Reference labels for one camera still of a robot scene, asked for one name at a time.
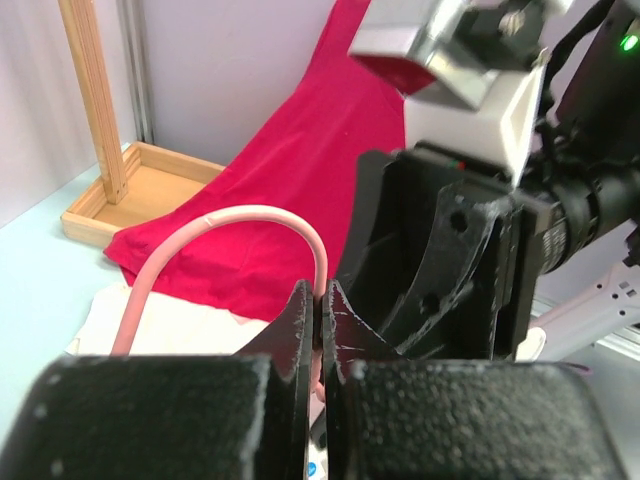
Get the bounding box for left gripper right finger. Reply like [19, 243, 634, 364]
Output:
[322, 281, 623, 479]

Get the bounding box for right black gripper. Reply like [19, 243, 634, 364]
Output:
[337, 148, 551, 359]

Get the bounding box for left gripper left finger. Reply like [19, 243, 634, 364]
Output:
[1, 281, 313, 479]

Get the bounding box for white t shirt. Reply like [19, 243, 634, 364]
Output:
[73, 282, 331, 480]

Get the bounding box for pink wire hanger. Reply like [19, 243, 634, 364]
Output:
[109, 205, 330, 401]

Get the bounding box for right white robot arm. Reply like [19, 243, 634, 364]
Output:
[337, 1, 639, 361]

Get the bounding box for red t shirt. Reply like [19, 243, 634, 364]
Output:
[103, 0, 409, 326]

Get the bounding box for wooden clothes rack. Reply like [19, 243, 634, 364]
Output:
[59, 1, 224, 248]

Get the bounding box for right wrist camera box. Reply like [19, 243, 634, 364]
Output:
[348, 1, 571, 185]

